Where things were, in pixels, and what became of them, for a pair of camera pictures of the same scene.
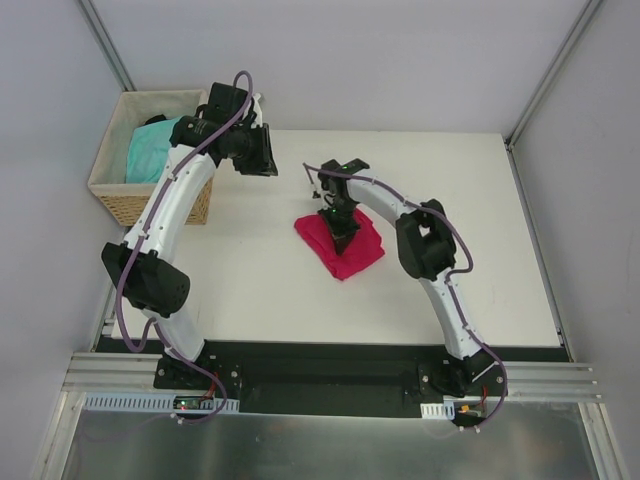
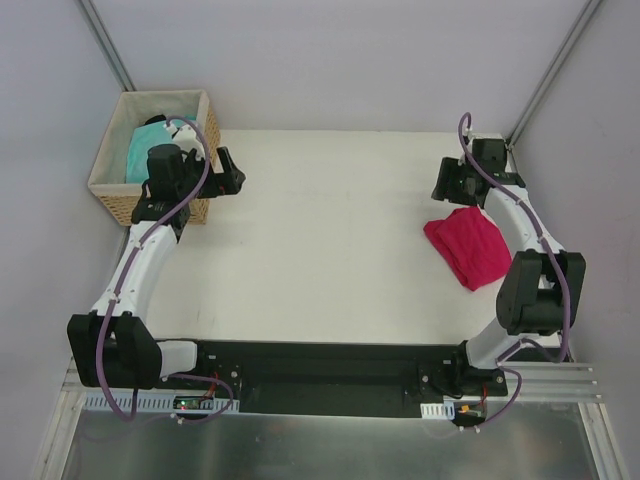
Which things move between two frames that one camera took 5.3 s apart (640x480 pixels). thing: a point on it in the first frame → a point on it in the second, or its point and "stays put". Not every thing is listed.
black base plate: (336, 378) stays put
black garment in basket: (158, 118) stays put
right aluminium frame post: (587, 11) stays put
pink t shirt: (363, 248) → (472, 244)
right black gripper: (340, 218) → (451, 181)
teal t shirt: (148, 151) stays put
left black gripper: (257, 151) → (220, 173)
